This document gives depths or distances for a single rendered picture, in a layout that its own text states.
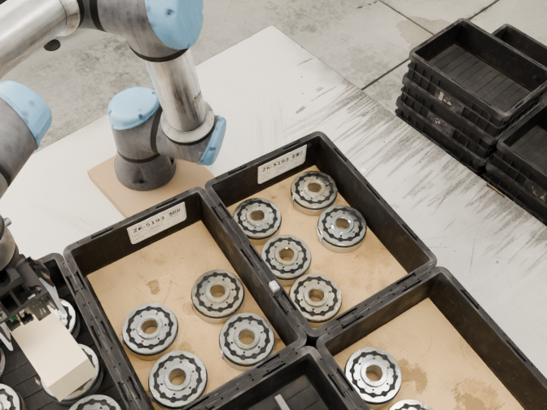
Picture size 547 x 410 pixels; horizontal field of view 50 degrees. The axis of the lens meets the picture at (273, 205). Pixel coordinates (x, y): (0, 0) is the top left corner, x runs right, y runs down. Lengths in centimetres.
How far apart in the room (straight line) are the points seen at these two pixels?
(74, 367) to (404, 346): 61
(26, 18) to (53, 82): 201
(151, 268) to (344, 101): 79
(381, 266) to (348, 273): 7
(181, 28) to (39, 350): 52
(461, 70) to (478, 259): 95
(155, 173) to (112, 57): 159
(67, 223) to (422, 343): 86
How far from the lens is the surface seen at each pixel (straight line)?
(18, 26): 90
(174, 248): 125
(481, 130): 205
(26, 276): 80
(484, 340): 117
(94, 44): 307
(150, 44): 100
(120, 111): 134
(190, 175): 149
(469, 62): 229
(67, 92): 285
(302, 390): 112
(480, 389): 119
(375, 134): 165
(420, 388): 116
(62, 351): 88
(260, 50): 186
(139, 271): 123
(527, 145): 223
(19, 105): 71
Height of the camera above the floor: 189
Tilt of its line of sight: 54 degrees down
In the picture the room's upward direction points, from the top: 3 degrees clockwise
